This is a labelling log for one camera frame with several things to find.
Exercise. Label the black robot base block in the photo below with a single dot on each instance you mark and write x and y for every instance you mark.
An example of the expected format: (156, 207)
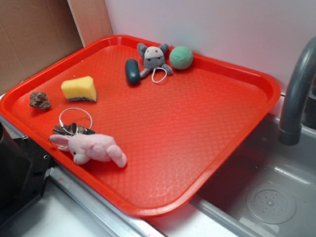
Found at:
(24, 168)

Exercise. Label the green round sponge ball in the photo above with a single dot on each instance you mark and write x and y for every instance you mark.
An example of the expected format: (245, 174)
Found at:
(181, 58)

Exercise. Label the yellow sponge with scourer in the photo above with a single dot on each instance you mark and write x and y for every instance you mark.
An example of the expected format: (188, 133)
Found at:
(81, 89)

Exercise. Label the red plastic tray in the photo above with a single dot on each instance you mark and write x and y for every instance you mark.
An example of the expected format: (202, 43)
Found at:
(175, 134)

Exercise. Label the dark green oval soap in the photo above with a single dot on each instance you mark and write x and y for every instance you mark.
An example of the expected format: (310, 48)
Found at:
(132, 73)

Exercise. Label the grey plush animal toy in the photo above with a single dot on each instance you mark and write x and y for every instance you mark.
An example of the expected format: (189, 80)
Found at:
(153, 60)

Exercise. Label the pink plush bunny toy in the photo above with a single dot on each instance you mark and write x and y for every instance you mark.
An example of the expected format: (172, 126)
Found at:
(84, 148)

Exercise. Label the brown rock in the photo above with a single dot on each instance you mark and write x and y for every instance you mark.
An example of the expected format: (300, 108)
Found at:
(40, 101)

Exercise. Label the grey plastic sink basin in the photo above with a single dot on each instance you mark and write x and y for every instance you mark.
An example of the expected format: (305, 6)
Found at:
(265, 189)

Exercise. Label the grey toy faucet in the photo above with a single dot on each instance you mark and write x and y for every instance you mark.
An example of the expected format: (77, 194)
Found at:
(299, 106)

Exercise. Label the brown cardboard panel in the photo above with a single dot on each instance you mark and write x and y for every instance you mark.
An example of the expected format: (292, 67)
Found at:
(35, 34)

